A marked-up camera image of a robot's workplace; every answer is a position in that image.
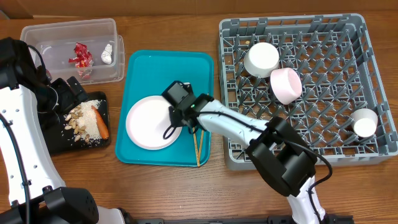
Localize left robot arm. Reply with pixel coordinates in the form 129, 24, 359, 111
1, 37, 135, 223

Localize orange carrot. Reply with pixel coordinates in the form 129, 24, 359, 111
91, 106, 109, 139

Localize black plastic tray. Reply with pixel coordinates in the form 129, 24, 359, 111
43, 91, 111, 155

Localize pile of food scraps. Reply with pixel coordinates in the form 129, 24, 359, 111
63, 100, 103, 144

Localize clear plastic bin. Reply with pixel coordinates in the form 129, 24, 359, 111
20, 19, 125, 85

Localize white plate with food scraps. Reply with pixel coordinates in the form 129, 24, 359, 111
126, 96, 182, 150

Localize teal serving tray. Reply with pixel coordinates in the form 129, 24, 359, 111
115, 50, 214, 167

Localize white paper cup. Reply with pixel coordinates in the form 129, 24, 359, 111
351, 108, 378, 138

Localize grey dishwasher rack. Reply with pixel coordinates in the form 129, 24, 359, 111
219, 14, 397, 166

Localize white wrapper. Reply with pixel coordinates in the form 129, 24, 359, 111
101, 44, 113, 65

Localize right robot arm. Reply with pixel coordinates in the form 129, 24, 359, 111
162, 81, 331, 223

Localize white bowl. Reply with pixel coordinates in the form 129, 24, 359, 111
244, 42, 279, 78

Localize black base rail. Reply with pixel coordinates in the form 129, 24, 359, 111
135, 215, 354, 224

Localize red foil wrapper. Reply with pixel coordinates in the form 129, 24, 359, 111
68, 42, 94, 79

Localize wooden chopstick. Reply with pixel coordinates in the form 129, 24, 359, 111
198, 129, 205, 161
192, 128, 200, 167

